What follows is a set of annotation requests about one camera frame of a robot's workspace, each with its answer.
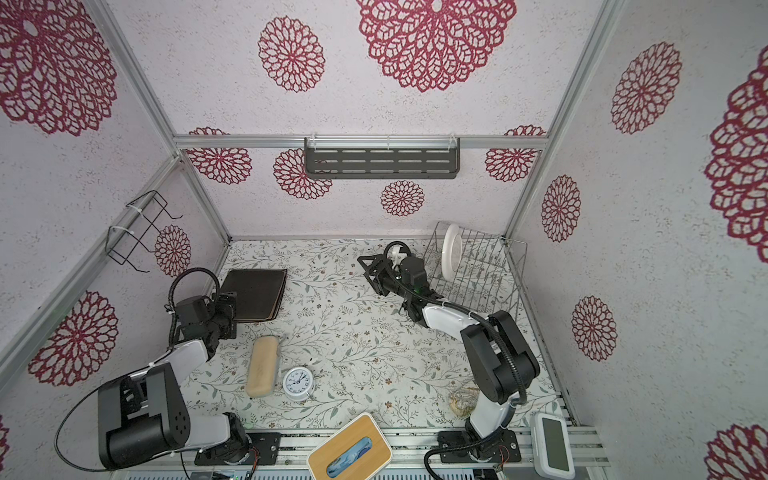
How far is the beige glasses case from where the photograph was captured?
828mm

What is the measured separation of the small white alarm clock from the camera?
0.81 metres

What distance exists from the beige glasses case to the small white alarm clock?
45mm
